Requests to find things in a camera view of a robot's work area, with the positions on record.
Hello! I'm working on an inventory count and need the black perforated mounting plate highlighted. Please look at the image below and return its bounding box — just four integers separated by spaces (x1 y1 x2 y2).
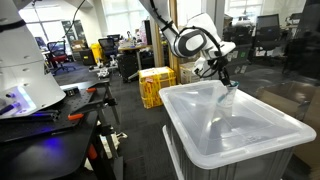
0 87 101 144

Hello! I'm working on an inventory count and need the yellow strapped box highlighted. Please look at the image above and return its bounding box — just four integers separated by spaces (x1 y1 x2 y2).
138 66 177 110

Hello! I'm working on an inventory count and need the clear plastic measuring cup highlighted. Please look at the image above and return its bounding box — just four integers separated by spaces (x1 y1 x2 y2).
214 79 240 109

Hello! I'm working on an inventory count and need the red office chair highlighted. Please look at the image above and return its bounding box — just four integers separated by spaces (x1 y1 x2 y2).
46 40 77 76

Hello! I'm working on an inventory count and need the black office chair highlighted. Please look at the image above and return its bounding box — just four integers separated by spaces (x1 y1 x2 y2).
251 13 283 65

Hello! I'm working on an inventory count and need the round wooden table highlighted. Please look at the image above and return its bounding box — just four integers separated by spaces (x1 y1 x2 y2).
117 43 153 81

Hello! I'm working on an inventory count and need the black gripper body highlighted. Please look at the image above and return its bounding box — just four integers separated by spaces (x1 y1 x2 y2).
207 55 230 77

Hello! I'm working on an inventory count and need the wooden door frame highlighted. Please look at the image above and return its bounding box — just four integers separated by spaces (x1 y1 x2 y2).
147 0 181 84

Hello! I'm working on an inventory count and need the flat brown cardboard box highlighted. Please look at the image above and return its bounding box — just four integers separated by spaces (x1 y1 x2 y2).
293 87 320 172

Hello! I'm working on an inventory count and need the white window post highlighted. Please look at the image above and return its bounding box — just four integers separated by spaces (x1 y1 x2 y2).
199 0 226 81

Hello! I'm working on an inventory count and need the blue mesh office chair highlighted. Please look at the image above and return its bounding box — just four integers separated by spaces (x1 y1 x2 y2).
97 37 120 68

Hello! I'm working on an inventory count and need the black work table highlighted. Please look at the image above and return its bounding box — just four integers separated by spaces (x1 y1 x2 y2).
0 78 125 180

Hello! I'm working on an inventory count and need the white power strip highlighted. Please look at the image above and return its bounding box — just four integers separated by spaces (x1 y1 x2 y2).
99 131 129 160

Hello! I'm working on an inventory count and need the cardboard box with white label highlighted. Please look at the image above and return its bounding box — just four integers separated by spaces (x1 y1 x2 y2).
179 61 201 85

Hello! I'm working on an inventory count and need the yellow bin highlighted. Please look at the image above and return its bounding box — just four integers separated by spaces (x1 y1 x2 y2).
90 42 104 65

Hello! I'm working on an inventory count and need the translucent white plastic bin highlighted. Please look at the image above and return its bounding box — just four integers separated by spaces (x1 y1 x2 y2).
158 79 317 170

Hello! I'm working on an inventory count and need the open cardboard box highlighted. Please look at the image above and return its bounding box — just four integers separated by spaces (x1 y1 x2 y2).
259 80 318 118

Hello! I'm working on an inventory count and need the black filing cabinet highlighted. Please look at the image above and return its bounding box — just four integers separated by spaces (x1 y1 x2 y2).
219 43 253 80

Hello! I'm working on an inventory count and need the black equipment case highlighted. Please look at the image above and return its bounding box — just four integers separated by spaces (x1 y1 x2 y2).
116 53 141 84

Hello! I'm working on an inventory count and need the teal and black pen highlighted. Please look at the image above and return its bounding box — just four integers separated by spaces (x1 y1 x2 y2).
218 81 240 104

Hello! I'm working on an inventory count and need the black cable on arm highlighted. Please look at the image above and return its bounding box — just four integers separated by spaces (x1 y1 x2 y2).
149 0 224 80

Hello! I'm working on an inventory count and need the grey storage box body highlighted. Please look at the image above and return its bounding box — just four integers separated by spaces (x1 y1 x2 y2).
162 124 295 180

